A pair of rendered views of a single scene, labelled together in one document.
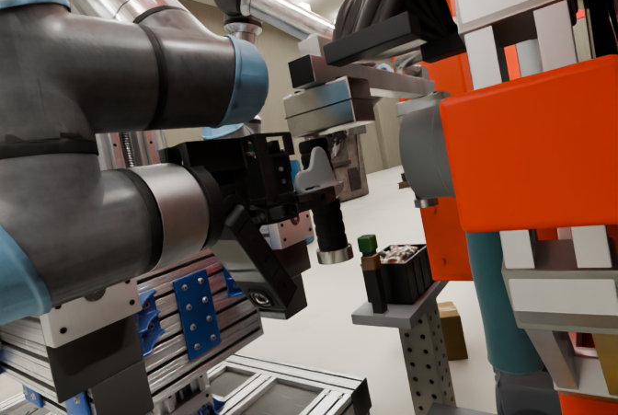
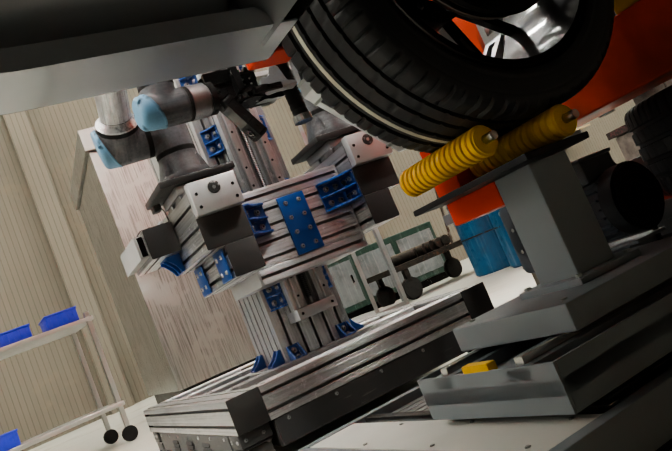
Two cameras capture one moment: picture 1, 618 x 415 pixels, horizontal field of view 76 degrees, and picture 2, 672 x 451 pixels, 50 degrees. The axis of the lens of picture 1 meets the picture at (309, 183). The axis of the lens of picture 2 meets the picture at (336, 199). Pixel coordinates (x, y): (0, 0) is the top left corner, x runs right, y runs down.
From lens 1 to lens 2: 1.28 m
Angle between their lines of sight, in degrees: 26
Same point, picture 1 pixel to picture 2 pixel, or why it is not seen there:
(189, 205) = (202, 92)
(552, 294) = (306, 87)
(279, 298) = (254, 130)
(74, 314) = (205, 199)
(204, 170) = (209, 82)
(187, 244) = (204, 105)
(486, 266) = not seen: hidden behind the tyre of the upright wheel
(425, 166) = not seen: hidden behind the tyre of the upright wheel
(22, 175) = (154, 87)
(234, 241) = (228, 107)
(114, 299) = (226, 193)
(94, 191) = (172, 91)
